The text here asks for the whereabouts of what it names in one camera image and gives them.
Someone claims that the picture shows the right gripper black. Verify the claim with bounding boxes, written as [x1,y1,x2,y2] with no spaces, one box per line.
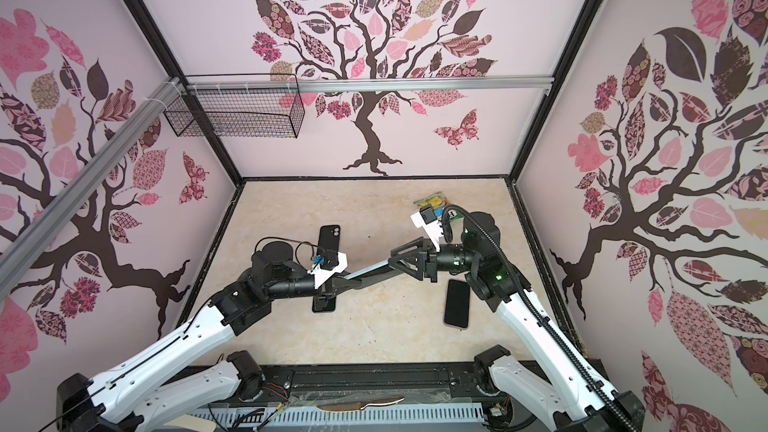
[390,237,480,286]

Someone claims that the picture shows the light blue phone case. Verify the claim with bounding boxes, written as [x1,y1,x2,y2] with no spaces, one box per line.
[342,260,399,286]

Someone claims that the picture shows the dark blue phone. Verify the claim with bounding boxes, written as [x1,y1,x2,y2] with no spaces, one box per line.
[312,295,336,313]

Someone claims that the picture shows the black phone case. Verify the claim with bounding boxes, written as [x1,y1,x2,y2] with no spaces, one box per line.
[317,224,341,265]

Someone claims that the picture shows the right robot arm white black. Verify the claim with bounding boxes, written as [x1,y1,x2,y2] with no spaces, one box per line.
[388,205,645,431]

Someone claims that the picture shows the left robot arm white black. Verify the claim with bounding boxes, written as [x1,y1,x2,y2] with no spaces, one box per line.
[54,241,348,431]

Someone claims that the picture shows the black phone right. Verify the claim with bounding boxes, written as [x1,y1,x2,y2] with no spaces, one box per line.
[443,279,471,329]

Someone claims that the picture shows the green snack packet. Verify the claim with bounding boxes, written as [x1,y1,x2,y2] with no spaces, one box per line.
[414,192,449,210]

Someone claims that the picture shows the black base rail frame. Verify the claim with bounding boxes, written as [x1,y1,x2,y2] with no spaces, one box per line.
[155,346,550,431]

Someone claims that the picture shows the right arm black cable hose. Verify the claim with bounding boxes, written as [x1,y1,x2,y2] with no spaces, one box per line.
[440,203,637,432]

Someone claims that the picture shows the white slotted cable duct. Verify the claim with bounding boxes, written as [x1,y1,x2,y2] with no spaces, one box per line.
[191,403,485,431]

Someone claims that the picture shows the black wire basket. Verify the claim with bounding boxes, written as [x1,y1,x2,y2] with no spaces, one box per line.
[164,72,305,139]

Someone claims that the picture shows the aluminium rail left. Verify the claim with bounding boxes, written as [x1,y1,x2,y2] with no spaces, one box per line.
[1,77,183,297]

